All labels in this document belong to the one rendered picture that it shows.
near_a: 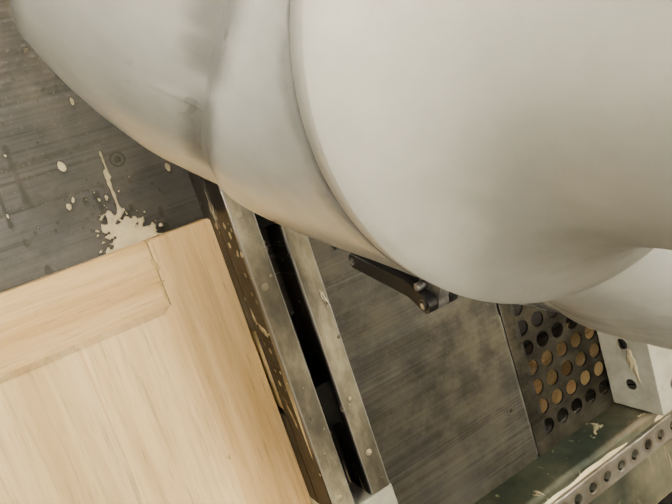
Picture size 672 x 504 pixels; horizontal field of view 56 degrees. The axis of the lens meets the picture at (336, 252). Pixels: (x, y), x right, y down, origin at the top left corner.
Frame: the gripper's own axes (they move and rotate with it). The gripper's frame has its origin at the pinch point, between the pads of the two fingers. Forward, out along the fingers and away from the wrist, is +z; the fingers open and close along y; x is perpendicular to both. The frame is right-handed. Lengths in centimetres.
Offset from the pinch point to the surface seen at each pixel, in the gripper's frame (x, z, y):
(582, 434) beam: -27.7, 7.6, -38.1
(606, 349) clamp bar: -35.0, 7.8, -29.9
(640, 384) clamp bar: -35.1, 3.9, -33.9
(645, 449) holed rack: -33, 3, -41
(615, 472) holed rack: -27.1, 3.2, -41.3
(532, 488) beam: -16.5, 5.2, -38.0
